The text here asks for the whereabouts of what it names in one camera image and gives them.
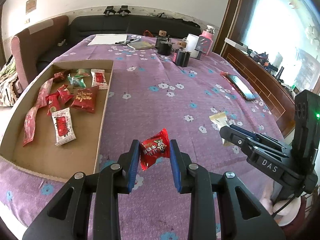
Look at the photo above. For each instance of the black round container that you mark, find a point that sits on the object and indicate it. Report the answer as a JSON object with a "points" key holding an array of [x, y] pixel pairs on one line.
{"points": [[163, 47]]}

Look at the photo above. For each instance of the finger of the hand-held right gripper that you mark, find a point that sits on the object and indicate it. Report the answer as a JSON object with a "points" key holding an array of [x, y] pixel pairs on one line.
{"points": [[232, 137], [246, 132]]}

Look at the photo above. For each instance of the white red snack packet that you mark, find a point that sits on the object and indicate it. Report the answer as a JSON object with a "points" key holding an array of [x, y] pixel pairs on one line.
{"points": [[62, 126], [98, 78]]}

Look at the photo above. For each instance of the wooden spool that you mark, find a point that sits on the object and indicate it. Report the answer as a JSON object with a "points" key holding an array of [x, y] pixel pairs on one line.
{"points": [[162, 33]]}

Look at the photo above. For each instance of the brown wall plaque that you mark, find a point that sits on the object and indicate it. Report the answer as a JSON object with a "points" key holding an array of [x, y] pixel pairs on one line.
{"points": [[31, 5]]}

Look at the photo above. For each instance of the black sofa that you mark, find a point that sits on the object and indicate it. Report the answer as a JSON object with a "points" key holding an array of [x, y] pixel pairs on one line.
{"points": [[100, 25]]}

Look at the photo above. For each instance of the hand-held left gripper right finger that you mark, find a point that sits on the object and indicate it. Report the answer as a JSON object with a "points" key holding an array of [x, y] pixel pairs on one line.
{"points": [[175, 165]]}

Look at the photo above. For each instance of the maroon armchair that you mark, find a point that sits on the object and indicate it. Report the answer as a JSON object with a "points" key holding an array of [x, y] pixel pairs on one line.
{"points": [[30, 45]]}

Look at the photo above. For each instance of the wooden cabinet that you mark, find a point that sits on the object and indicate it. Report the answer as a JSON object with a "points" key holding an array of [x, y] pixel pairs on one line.
{"points": [[257, 80]]}

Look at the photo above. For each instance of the small dark red packet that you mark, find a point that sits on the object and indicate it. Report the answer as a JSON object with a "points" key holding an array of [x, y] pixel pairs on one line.
{"points": [[60, 76]]}

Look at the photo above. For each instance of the wooden block piece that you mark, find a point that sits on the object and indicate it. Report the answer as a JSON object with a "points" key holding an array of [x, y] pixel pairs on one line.
{"points": [[180, 44]]}

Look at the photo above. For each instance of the red packet with green label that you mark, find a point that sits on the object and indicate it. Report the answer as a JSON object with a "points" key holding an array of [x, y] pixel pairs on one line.
{"points": [[52, 105]]}

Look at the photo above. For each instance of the beige snack packet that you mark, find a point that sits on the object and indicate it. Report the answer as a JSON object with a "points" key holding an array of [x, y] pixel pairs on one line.
{"points": [[220, 120]]}

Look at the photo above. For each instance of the red cartoon snack packet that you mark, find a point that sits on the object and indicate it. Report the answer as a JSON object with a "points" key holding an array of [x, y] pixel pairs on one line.
{"points": [[153, 147]]}

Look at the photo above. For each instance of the olive notebook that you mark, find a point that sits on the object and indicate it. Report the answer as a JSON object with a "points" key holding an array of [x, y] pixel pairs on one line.
{"points": [[141, 45]]}

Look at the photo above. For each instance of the white flat box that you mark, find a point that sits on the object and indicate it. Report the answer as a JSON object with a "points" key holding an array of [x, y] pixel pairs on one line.
{"points": [[235, 43]]}

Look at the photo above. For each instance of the black clamp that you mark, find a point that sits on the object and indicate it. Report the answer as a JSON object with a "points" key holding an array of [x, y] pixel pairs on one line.
{"points": [[124, 10], [109, 10]]}

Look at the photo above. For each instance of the long red snack packet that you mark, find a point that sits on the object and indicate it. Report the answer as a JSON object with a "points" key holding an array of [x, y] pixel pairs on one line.
{"points": [[29, 125], [43, 93]]}

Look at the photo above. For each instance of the small red snack packet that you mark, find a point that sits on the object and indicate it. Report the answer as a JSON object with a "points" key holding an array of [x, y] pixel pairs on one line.
{"points": [[65, 95]]}

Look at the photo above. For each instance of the dark pen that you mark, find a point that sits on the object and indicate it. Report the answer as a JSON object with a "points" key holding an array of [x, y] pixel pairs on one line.
{"points": [[135, 40]]}

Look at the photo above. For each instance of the pink water bottle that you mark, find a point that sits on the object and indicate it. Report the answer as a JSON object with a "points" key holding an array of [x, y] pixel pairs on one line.
{"points": [[207, 43]]}

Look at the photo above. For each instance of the shallow cardboard box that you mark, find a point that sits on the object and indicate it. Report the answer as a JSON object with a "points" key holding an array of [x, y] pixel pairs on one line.
{"points": [[37, 155]]}

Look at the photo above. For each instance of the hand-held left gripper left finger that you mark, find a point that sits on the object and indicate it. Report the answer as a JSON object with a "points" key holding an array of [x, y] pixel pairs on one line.
{"points": [[133, 165]]}

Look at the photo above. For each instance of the smartphone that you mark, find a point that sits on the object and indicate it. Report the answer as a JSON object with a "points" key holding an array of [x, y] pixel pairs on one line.
{"points": [[241, 86]]}

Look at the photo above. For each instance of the white mug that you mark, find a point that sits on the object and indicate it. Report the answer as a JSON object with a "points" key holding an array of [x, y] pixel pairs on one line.
{"points": [[191, 42]]}

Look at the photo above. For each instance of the white paper sheet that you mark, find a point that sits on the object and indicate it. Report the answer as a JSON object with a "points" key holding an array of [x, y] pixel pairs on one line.
{"points": [[107, 40]]}

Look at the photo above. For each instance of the patterned blanket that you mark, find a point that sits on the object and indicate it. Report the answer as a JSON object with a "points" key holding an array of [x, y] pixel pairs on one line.
{"points": [[7, 80]]}

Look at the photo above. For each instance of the person's right hand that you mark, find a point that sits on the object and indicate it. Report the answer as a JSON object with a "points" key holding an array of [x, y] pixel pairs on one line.
{"points": [[267, 202]]}

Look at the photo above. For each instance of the green twisted candy packet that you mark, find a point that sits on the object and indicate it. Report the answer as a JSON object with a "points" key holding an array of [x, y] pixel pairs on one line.
{"points": [[77, 82]]}

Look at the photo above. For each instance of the black device on cabinet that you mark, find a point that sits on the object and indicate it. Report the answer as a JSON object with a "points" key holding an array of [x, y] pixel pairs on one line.
{"points": [[266, 61]]}

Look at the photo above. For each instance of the large red gold-print packet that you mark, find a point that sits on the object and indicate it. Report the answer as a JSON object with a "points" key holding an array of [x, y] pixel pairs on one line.
{"points": [[85, 98]]}

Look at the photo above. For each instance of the black cylinder holder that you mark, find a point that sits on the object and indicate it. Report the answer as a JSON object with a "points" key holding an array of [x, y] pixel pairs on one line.
{"points": [[182, 58]]}

